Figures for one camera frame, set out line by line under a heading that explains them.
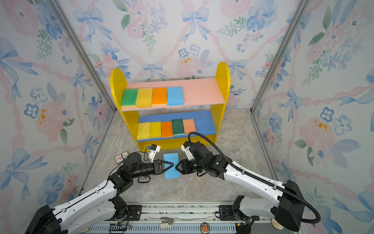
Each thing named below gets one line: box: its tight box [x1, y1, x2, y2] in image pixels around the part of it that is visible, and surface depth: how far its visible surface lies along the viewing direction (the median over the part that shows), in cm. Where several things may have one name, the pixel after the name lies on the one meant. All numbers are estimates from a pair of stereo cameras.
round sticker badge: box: [199, 221, 211, 234], surface depth 71 cm
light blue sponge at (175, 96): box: [167, 86, 185, 107], surface depth 70 cm
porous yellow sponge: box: [136, 121, 151, 140], surface depth 90 cm
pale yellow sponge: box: [151, 87, 168, 107], surface depth 69 cm
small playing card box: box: [113, 150, 130, 165], surface depth 94 cm
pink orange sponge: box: [182, 118, 197, 135], surface depth 92 cm
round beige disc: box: [271, 218, 285, 231], surface depth 72 cm
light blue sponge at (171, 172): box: [163, 153, 181, 179], surface depth 73 cm
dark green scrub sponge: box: [171, 118, 185, 137], surface depth 92 cm
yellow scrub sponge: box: [149, 121, 162, 139], surface depth 90 cm
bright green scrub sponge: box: [120, 88, 139, 106], surface depth 69 cm
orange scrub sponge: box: [161, 121, 173, 138], surface depth 90 cm
